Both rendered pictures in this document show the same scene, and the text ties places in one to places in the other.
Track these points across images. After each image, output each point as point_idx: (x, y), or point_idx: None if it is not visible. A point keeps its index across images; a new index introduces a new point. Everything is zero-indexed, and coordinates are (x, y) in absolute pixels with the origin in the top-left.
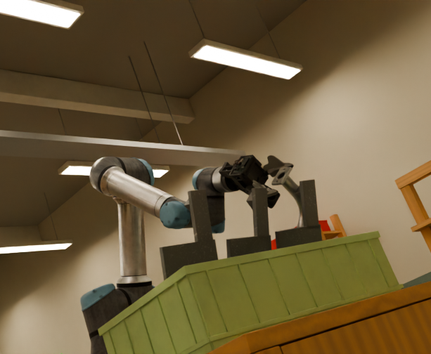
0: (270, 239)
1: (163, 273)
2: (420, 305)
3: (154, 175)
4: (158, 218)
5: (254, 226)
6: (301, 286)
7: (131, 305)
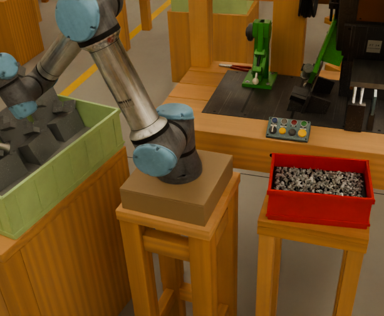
0: None
1: (56, 93)
2: None
3: (58, 27)
4: (62, 73)
5: None
6: None
7: (83, 100)
